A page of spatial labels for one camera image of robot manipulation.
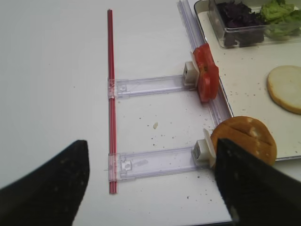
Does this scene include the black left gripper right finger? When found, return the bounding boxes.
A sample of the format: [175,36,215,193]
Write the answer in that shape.
[214,138,301,226]

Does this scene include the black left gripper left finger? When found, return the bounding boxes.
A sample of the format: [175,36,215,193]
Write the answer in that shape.
[0,140,90,226]

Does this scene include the red tomato slices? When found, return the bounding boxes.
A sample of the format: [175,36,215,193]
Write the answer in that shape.
[193,43,219,102]

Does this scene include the green lettuce in container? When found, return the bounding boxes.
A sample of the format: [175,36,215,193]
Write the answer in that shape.
[260,0,301,40]

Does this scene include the toasted bun slice left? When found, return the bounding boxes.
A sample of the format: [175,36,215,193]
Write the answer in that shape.
[211,116,277,165]

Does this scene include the red left guide strip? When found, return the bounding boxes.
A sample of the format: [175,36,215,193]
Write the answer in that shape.
[107,8,118,195]

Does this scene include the white left front pusher block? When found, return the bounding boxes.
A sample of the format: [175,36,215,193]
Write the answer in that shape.
[192,129,216,168]

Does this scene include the white pusher block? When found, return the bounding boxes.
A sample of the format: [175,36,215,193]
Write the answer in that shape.
[183,52,199,87]
[192,129,216,168]

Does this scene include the clear left front pusher track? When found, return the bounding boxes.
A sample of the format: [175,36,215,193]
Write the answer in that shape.
[108,147,209,182]

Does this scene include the clear pusher track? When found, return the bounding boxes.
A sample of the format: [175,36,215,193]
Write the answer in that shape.
[108,75,196,98]
[108,147,209,182]

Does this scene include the white bun bottom slice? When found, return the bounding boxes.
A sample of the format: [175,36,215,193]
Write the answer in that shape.
[267,65,301,114]

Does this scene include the metal baking tray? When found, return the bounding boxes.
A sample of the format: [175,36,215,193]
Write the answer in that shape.
[194,0,301,160]

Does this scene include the clear left rear pusher track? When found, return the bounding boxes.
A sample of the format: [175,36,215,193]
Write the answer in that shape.
[108,75,196,98]

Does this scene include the white left rear pusher block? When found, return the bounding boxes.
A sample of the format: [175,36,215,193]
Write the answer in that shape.
[183,52,199,87]

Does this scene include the purple cabbage leaves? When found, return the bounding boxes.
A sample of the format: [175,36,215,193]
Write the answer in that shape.
[216,0,265,48]

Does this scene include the clear plastic salad container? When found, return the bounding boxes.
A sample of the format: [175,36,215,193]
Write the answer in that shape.
[208,0,301,48]

